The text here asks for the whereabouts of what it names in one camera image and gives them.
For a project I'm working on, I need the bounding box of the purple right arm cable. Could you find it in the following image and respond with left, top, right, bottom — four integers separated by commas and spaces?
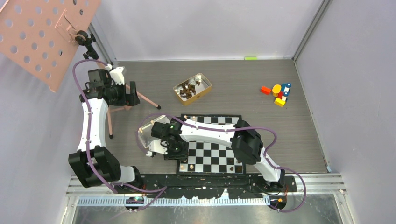
135, 112, 307, 213

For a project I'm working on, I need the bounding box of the pink perforated music stand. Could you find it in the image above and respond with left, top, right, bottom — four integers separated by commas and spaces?
0, 0, 162, 139

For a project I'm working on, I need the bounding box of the yellow round toy block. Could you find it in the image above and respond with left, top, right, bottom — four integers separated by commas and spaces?
272, 84, 282, 97

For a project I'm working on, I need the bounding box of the black white chessboard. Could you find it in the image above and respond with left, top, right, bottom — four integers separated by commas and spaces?
176, 113, 246, 175

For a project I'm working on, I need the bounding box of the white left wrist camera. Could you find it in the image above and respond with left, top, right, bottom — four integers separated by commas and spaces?
105, 64, 126, 85

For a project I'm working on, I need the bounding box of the gold tin with dark pieces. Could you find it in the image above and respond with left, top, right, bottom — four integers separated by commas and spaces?
173, 73, 212, 106

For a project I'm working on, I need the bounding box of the red toy block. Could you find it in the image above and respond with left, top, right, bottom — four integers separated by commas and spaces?
260, 86, 272, 95

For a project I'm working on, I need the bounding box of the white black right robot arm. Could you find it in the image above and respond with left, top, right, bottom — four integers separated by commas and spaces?
151, 118, 285, 192

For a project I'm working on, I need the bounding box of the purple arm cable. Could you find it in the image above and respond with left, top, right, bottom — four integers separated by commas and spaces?
72, 59, 168, 214
135, 112, 307, 213

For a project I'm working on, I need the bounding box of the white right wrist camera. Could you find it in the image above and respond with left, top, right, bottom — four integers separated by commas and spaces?
146, 140, 168, 158

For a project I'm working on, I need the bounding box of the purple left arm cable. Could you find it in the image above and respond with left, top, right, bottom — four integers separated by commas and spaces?
72, 59, 168, 214

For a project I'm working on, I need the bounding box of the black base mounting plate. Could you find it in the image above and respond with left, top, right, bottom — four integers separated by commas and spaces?
128, 173, 297, 199

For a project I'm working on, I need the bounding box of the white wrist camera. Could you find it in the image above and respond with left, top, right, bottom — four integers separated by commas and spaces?
146, 140, 168, 158
105, 64, 126, 85

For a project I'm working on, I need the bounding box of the silver tin lid tray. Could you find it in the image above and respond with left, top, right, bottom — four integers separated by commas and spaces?
136, 115, 170, 152

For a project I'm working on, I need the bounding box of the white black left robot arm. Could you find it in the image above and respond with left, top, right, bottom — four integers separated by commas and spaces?
68, 67, 143, 193

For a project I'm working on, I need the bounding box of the yellow cube toy block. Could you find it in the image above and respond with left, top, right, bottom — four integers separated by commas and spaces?
274, 98, 286, 107

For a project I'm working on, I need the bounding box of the green tape marker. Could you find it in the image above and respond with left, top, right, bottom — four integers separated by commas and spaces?
244, 56, 257, 60

